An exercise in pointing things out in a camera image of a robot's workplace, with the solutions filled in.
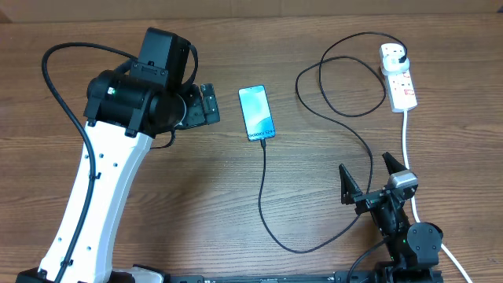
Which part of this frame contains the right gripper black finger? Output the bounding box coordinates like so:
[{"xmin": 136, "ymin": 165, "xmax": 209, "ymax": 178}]
[
  {"xmin": 382, "ymin": 152, "xmax": 406, "ymax": 175},
  {"xmin": 339, "ymin": 164, "xmax": 362, "ymax": 204}
]

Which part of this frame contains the black Samsung Galaxy smartphone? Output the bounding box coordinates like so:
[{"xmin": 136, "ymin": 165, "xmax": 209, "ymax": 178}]
[{"xmin": 238, "ymin": 85, "xmax": 276, "ymax": 142}]

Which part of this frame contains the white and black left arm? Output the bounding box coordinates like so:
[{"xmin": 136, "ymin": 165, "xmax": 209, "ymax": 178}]
[{"xmin": 17, "ymin": 28, "xmax": 220, "ymax": 282}]

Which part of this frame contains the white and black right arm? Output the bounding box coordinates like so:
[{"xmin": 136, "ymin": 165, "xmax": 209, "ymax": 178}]
[{"xmin": 339, "ymin": 152, "xmax": 443, "ymax": 283}]

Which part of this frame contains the white USB charger adapter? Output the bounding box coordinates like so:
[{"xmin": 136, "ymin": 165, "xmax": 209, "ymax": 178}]
[{"xmin": 380, "ymin": 54, "xmax": 410, "ymax": 75}]

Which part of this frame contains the white power strip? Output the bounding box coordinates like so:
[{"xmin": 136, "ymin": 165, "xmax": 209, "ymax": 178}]
[{"xmin": 379, "ymin": 43, "xmax": 417, "ymax": 112}]

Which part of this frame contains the white power strip cord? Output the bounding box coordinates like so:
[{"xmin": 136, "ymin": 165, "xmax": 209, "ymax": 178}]
[{"xmin": 400, "ymin": 109, "xmax": 474, "ymax": 283}]

